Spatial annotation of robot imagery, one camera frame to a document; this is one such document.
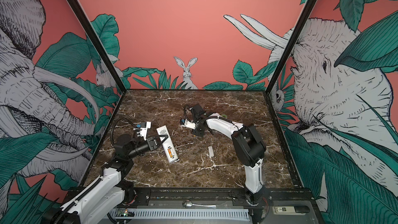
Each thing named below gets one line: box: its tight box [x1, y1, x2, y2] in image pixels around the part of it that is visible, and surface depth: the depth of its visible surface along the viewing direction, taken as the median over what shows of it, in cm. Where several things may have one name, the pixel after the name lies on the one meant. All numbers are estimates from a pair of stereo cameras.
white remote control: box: [155, 124, 180, 163], surface depth 76 cm
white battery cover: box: [207, 146, 215, 158], surface depth 92 cm
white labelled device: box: [272, 205, 311, 216], surface depth 70 cm
